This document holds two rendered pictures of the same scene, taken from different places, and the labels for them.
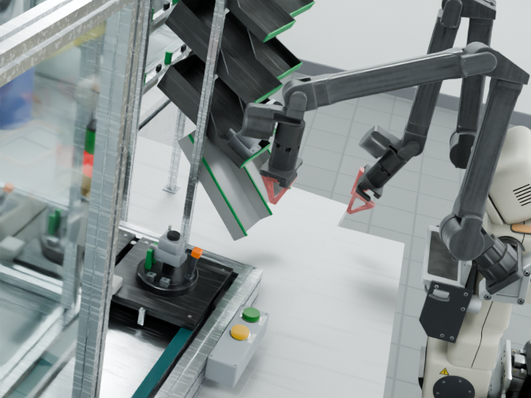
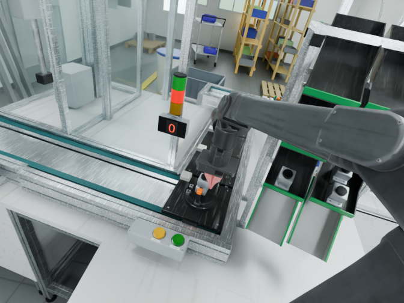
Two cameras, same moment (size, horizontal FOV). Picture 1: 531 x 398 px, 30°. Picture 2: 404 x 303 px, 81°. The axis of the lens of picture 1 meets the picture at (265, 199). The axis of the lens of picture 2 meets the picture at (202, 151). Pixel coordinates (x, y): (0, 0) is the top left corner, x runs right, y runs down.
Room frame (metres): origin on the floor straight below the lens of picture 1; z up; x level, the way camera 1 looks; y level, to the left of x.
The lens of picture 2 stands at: (1.74, -0.52, 1.68)
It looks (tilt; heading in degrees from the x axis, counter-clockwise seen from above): 34 degrees down; 86
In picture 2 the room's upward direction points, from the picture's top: 12 degrees clockwise
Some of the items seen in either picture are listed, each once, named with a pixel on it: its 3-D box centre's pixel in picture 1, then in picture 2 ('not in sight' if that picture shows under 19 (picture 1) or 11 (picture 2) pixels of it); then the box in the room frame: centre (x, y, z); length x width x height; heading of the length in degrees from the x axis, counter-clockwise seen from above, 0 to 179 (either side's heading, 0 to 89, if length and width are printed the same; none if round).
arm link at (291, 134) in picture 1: (287, 130); (225, 133); (1.83, -0.02, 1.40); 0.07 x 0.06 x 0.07; 96
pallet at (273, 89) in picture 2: not in sight; (276, 92); (3.50, 4.80, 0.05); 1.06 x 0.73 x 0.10; 85
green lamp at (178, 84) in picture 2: not in sight; (179, 82); (1.67, 0.34, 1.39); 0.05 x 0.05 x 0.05
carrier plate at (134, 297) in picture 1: (166, 281); (199, 199); (1.82, 0.19, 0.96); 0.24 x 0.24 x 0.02; 77
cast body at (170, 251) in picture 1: (167, 245); (204, 181); (1.83, 0.19, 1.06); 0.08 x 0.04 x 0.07; 74
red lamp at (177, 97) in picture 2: not in sight; (177, 95); (1.67, 0.34, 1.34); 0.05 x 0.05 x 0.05
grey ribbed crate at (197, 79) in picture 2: not in sight; (196, 83); (1.70, 2.32, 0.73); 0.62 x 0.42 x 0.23; 167
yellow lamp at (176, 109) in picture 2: not in sight; (176, 107); (1.67, 0.34, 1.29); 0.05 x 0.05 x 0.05
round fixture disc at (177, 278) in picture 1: (167, 274); (200, 196); (1.82, 0.19, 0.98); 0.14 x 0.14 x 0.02
